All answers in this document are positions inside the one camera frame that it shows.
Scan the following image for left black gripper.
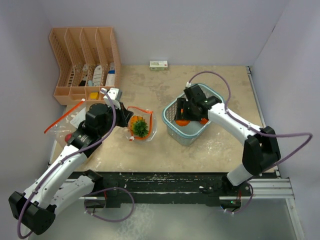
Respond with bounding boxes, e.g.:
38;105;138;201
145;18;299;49
98;100;133;137

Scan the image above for orange peeled fruit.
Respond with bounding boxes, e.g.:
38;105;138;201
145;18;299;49
129;115;149;138

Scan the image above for clear orange-zip bag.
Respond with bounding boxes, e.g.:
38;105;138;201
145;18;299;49
44;98;87;147

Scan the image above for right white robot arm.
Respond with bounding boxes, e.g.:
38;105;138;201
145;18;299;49
175;84;281;196

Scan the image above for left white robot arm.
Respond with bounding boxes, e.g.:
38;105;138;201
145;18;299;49
8;102;134;240

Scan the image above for blue plastic basket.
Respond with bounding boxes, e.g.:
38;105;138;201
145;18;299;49
162;83;224;146

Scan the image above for white blue bottle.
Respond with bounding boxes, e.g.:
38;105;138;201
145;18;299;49
105;62;116;88

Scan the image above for yellow sponge block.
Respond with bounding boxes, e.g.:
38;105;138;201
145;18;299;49
89;92;100;100

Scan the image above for small green white box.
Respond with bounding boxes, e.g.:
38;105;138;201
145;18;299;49
149;60;168;71

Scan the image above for white pack in organizer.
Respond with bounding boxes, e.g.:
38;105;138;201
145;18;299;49
92;65;103;87

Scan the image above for orange file organizer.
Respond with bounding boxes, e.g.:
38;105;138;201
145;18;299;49
49;26;122;106

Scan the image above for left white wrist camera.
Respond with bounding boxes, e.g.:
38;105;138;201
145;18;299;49
100;87;123;109

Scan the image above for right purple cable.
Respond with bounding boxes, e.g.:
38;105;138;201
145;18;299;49
187;71;313;216

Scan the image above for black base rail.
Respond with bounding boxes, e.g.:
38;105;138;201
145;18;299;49
64;171;253;208

